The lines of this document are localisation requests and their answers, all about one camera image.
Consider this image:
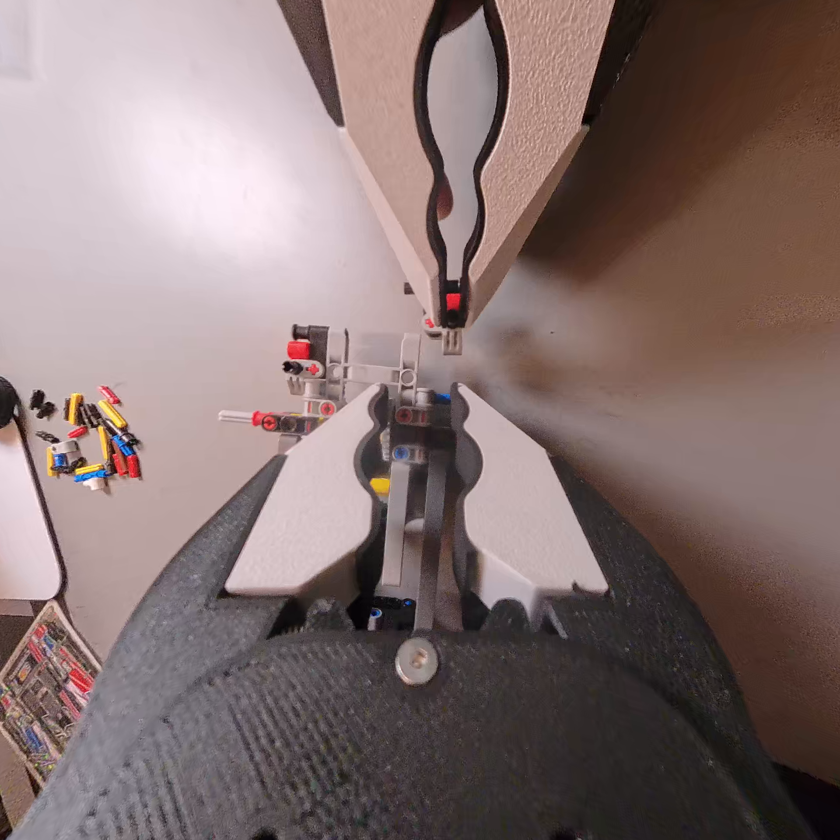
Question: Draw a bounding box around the lego car chassis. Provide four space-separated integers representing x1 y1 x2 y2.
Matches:
218 323 460 632

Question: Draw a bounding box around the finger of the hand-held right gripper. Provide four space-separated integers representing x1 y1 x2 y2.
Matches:
320 0 454 329
458 0 616 329

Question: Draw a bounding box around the colourful sticker sheet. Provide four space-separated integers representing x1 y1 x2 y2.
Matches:
0 600 104 788

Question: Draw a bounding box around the small red grey lego assembly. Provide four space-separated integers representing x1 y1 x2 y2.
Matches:
423 279 467 357

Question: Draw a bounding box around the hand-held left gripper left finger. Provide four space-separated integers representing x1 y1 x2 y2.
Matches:
225 382 391 614

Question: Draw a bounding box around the pile of loose lego pieces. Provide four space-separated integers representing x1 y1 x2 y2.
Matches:
29 386 143 493

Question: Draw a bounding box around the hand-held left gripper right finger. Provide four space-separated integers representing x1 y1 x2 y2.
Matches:
451 382 610 632

